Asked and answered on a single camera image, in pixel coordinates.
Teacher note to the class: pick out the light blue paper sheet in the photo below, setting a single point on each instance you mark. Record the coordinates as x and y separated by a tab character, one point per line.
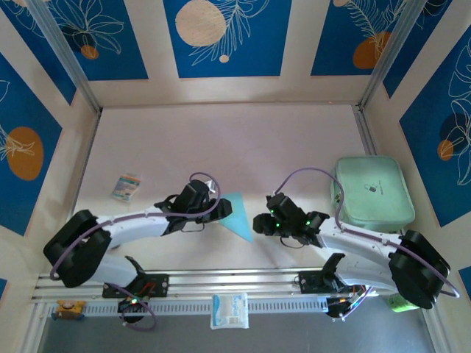
239	217

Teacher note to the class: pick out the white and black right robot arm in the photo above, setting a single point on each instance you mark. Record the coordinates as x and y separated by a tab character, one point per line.
419	272

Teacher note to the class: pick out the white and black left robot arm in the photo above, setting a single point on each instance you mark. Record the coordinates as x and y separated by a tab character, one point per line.
77	250

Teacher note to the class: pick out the small printed sachet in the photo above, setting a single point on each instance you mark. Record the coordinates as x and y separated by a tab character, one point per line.
127	185

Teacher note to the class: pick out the small round container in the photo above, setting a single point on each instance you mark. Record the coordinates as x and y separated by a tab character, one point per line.
117	246

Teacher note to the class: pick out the mint green zipper pouch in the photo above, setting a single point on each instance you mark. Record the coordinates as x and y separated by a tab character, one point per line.
371	195

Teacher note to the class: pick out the white tissue pack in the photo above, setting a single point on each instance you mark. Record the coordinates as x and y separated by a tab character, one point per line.
228	310

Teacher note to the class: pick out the black controller board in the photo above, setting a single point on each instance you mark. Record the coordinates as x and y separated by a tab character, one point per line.
134	300
336	305

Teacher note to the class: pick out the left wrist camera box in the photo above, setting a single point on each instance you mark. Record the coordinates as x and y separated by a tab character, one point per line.
210	185

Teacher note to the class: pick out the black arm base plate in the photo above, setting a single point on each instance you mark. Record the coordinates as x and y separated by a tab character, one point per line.
162	285
305	282

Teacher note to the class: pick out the aluminium mounting rail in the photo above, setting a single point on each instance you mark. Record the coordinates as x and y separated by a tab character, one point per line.
228	281

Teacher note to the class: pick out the aluminium side rail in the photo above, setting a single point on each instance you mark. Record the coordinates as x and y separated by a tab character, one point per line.
91	139
366	128

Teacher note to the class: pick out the aluminium frame post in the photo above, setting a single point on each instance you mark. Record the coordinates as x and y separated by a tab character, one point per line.
391	55
66	55

